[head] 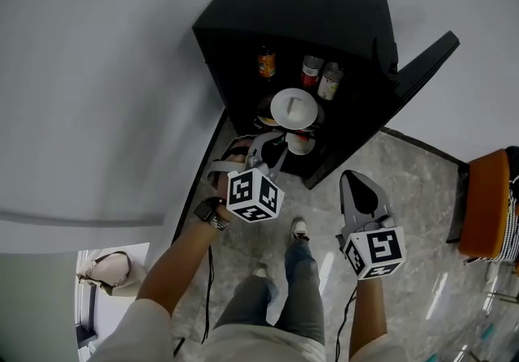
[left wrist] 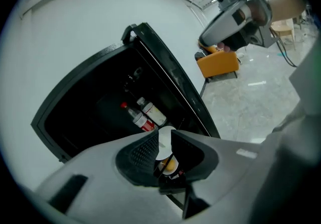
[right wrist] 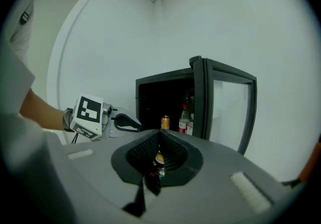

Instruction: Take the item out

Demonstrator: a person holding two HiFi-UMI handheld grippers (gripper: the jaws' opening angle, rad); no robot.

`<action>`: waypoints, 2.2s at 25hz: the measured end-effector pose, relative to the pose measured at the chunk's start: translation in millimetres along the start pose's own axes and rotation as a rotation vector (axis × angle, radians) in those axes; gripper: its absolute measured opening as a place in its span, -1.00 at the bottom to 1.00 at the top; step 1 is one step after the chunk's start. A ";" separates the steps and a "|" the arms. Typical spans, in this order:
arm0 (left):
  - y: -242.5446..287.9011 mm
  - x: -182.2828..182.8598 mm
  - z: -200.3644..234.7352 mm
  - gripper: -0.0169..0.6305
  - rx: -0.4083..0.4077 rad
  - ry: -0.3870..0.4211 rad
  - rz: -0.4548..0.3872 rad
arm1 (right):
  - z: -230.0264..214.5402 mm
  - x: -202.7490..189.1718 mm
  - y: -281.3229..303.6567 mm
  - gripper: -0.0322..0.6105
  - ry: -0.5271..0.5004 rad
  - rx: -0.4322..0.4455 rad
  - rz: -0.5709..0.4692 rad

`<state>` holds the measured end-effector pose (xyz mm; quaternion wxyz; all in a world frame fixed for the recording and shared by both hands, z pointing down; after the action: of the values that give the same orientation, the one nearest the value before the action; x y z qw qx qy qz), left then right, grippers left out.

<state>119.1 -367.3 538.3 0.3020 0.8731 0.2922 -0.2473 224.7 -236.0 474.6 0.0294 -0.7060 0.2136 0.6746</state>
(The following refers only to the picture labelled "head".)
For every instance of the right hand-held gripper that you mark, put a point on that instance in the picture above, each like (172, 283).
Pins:
(381, 248)

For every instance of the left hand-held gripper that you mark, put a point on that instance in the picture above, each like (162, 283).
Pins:
(253, 194)

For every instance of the black mini fridge cabinet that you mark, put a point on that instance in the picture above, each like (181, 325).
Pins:
(300, 11)

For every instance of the person's right forearm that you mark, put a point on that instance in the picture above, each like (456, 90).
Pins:
(367, 311)

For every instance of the person's left forearm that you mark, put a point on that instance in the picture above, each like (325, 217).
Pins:
(178, 263)

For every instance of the person's left hand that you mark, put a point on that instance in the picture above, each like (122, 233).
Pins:
(239, 149)

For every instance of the plate with orange food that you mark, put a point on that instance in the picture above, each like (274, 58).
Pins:
(264, 120)

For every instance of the plate with red food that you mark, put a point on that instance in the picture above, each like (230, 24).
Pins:
(301, 144)

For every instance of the small empty white plate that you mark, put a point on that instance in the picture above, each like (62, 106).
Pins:
(320, 115)

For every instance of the person's right white shoe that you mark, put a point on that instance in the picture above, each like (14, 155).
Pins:
(299, 228)

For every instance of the person's white shoe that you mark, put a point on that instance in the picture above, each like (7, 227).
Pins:
(260, 270)
(299, 228)

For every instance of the black wristwatch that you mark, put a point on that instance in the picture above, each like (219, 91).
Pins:
(204, 211)

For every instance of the orange drink bottle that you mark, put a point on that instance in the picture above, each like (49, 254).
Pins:
(266, 64)

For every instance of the red label jar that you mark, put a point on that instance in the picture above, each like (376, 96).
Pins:
(311, 74)

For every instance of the white label jar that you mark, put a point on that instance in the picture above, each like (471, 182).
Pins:
(330, 83)

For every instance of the grey blue jeans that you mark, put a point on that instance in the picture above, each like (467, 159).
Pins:
(302, 295)

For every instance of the person's left white shoe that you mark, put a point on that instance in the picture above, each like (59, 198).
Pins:
(260, 270)

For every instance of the orange armchair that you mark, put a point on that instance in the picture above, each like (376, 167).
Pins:
(484, 206)

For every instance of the black white striped cloth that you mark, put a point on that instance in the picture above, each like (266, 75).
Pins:
(511, 226)

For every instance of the white window sill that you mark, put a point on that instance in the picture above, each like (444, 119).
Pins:
(134, 251)

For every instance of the beige handbag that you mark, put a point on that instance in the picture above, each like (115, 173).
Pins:
(105, 271)

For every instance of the beige shirt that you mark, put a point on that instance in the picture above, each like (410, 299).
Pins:
(134, 336)

